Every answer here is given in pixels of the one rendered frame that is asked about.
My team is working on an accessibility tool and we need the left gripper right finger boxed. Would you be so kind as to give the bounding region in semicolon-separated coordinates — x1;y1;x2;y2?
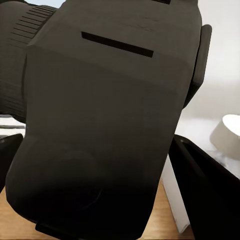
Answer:
168;134;240;240

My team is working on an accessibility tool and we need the digital camera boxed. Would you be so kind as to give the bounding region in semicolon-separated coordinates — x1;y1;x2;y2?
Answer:
0;0;213;240

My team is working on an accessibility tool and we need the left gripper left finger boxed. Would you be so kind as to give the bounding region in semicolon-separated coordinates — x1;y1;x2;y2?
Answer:
0;133;24;193

